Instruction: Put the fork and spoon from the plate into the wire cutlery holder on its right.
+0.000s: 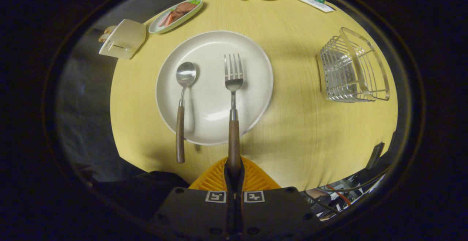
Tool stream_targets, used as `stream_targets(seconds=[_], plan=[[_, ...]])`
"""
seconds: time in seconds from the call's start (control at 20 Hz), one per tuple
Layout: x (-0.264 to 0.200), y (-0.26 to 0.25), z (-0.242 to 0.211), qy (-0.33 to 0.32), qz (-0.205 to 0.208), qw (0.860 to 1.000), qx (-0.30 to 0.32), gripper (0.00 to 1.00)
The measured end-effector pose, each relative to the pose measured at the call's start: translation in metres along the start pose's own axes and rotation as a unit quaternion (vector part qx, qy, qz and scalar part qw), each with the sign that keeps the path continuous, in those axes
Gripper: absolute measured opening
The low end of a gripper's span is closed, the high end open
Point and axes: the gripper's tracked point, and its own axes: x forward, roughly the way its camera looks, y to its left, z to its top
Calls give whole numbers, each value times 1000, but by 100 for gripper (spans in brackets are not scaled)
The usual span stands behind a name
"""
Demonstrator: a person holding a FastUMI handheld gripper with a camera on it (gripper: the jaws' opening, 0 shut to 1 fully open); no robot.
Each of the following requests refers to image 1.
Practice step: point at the white card with green label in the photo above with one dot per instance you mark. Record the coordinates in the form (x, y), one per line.
(313, 0)

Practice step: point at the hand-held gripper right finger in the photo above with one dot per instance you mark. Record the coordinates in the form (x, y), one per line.
(274, 211)

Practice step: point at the cream plastic holder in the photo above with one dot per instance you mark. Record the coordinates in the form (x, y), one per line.
(123, 40)

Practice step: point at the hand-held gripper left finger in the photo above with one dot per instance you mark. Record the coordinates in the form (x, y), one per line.
(197, 211)

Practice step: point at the round white plate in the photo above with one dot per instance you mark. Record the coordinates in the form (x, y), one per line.
(214, 98)

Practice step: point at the oval dish with meat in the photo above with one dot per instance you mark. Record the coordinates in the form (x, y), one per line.
(176, 15)

